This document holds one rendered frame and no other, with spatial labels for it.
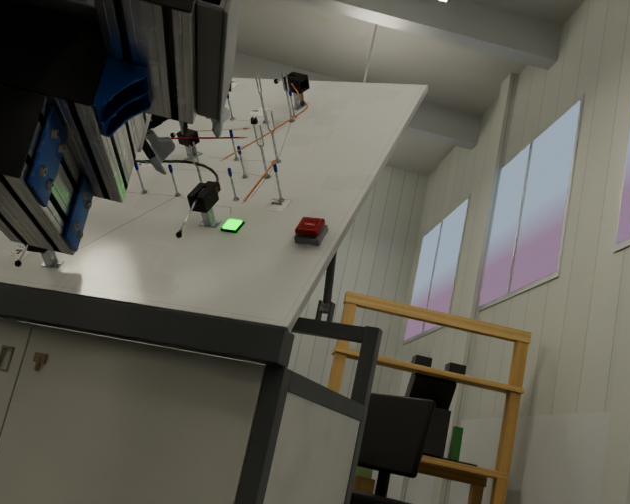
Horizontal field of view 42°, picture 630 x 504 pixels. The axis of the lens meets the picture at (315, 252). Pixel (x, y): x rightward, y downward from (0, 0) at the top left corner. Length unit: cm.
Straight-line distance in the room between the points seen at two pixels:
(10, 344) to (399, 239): 1034
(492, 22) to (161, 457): 684
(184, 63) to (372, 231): 1110
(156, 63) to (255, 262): 90
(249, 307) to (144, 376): 26
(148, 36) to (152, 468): 101
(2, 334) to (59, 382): 19
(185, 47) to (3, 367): 119
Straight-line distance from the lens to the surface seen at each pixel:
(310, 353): 1146
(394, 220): 1202
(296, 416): 165
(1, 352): 188
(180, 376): 164
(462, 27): 795
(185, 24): 77
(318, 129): 216
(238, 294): 163
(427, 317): 625
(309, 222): 173
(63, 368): 178
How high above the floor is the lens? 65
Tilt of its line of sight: 14 degrees up
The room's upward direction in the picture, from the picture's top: 12 degrees clockwise
